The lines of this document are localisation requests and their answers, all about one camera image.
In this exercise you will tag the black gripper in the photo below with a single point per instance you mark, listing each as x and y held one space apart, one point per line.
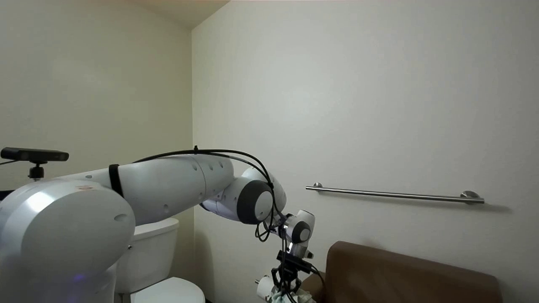
287 273

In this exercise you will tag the white and blue towel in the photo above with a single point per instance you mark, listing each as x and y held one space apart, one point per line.
263 286

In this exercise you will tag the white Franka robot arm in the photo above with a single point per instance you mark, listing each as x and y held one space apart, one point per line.
68 235

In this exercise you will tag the brown armchair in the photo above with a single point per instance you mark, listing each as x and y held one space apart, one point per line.
393 278

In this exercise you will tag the white toilet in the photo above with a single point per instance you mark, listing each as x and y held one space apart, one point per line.
149 252

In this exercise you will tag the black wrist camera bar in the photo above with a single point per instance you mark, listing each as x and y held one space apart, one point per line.
295 261

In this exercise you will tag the metal wall grab bar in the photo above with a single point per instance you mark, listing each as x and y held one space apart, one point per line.
393 193

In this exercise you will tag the black stereo camera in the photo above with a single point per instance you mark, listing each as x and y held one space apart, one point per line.
34 153

